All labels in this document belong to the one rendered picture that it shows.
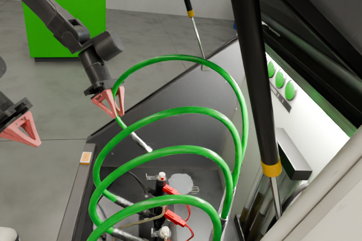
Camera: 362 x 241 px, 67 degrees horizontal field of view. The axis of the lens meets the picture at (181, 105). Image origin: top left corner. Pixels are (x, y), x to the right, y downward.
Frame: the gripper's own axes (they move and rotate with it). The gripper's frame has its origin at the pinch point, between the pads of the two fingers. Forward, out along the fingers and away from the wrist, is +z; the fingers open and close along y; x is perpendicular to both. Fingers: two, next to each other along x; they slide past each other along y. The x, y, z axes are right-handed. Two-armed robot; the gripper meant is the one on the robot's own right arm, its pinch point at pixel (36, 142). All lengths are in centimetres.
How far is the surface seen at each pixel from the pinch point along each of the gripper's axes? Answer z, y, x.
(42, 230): 51, -119, 45
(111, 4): -88, -251, 592
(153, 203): 15.4, 29.3, -15.7
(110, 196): 19.3, 7.8, -3.0
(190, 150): 15.4, 34.4, -6.3
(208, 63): 10.1, 38.8, 15.7
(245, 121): 26.8, 38.2, 14.3
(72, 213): 22.0, -14.4, 1.8
